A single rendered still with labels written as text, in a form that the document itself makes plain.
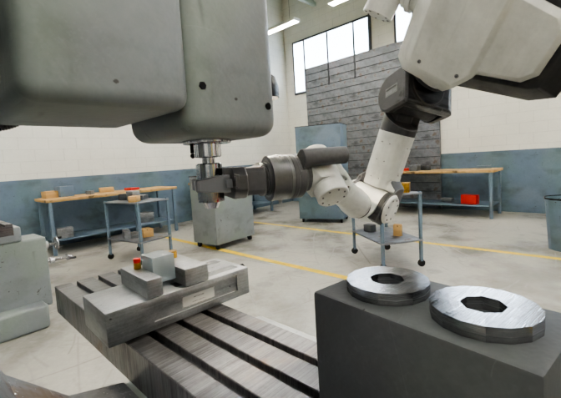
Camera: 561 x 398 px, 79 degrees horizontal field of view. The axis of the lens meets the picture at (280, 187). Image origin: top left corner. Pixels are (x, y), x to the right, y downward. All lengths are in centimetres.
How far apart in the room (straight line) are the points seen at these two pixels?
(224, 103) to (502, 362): 45
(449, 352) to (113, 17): 47
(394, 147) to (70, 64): 70
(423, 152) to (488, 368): 805
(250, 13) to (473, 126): 763
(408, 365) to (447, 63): 57
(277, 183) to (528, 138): 744
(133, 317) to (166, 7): 57
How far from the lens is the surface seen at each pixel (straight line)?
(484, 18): 73
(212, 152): 61
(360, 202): 82
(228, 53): 57
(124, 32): 47
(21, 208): 711
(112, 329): 78
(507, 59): 75
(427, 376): 36
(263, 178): 62
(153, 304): 80
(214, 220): 510
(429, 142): 828
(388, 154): 90
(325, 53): 992
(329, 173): 67
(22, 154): 713
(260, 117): 59
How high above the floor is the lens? 127
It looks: 5 degrees down
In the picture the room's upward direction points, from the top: 3 degrees counter-clockwise
